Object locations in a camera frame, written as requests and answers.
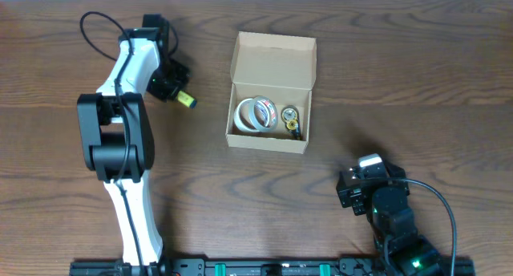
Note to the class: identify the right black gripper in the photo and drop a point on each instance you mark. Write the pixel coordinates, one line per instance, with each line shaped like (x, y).
(350, 196)

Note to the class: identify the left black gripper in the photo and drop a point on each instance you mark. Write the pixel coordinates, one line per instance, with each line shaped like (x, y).
(171, 90)

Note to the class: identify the yellow highlighter marker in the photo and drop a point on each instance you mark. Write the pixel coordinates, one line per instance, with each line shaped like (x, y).
(187, 100)

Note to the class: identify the white masking tape roll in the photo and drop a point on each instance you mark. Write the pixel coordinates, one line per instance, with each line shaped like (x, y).
(238, 119)

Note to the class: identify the clear adhesive tape roll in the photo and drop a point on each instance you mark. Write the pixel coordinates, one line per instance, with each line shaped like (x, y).
(265, 105)

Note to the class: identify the brown cardboard box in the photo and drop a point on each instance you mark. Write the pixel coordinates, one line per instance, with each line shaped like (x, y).
(282, 68)

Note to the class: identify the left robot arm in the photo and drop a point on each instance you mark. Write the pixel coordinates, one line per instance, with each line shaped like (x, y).
(118, 144)

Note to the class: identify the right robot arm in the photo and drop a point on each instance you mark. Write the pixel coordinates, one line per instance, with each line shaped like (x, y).
(381, 196)

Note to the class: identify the black mounting rail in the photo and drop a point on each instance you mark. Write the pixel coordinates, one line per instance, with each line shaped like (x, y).
(201, 267)

